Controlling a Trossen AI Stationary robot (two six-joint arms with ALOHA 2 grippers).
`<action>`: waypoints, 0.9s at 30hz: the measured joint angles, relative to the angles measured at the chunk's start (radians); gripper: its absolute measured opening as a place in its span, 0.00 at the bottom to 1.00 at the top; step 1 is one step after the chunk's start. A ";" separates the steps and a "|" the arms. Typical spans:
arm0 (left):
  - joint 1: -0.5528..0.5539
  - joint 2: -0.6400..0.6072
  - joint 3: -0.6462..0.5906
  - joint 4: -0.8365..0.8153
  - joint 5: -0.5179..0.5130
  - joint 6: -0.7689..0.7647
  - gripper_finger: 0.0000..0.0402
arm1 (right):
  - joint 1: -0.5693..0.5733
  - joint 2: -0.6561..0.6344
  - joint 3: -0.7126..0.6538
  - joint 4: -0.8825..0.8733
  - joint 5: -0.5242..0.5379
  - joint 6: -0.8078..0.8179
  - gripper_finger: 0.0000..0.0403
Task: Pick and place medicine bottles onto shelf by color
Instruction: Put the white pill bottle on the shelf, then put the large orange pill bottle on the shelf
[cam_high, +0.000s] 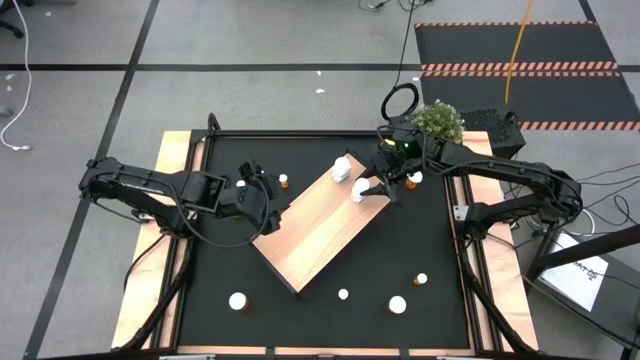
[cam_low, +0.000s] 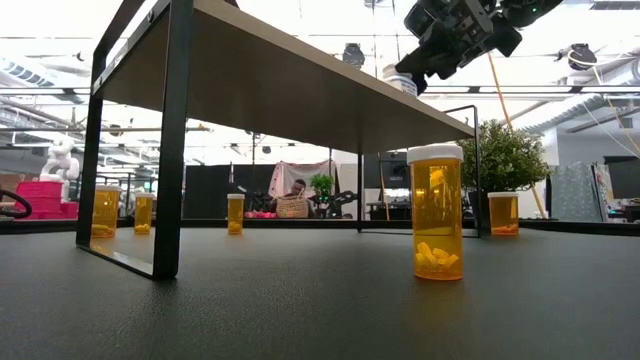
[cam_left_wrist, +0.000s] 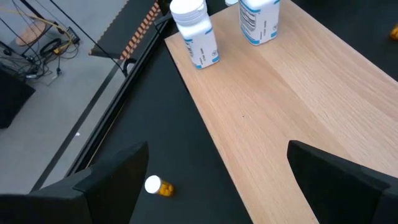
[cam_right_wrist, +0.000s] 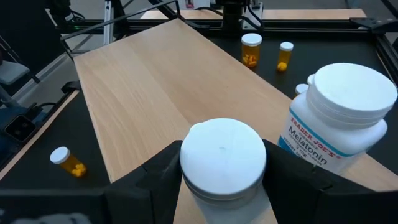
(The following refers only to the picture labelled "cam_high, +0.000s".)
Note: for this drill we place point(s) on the white round cap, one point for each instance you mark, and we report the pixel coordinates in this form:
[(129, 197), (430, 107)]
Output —
[(238, 301)]

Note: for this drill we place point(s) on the small white cap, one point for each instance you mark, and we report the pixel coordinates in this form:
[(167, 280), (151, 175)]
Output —
[(343, 294)]

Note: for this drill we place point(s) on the yellow tape tag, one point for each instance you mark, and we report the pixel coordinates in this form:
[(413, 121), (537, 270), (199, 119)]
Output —
[(387, 144)]

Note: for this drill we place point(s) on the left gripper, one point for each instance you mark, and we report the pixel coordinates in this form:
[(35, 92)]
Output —
[(255, 200)]

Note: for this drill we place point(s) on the black arched corner bracket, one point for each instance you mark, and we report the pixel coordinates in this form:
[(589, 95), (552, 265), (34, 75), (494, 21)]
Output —
[(214, 122)]

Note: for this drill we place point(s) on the black perforated computer tower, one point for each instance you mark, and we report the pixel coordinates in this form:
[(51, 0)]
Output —
[(492, 127)]

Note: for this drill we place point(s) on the black office chair base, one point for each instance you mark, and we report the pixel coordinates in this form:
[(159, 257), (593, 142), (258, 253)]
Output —
[(12, 30)]

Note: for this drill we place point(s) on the green potted plant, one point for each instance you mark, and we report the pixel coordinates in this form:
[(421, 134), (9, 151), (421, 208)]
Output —
[(440, 122)]

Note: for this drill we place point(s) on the black striped floor mat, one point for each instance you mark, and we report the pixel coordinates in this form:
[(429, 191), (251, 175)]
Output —
[(520, 95)]

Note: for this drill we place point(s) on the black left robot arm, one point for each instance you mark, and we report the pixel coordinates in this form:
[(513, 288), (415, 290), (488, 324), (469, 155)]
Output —
[(200, 192)]

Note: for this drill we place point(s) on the black side stand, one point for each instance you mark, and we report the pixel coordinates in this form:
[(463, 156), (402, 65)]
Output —
[(590, 247)]

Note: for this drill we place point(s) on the white supplement bottle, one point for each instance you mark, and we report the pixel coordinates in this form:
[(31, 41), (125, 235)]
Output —
[(359, 190), (341, 169)]

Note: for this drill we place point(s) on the black table edge frame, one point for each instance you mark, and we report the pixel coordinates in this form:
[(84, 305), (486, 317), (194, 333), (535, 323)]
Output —
[(300, 134)]

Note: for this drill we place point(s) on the white printed sheet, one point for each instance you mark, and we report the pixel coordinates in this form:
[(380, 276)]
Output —
[(575, 280)]

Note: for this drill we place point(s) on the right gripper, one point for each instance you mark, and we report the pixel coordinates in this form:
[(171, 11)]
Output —
[(395, 165)]

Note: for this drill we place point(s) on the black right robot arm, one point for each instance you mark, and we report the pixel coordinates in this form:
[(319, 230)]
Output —
[(500, 167)]

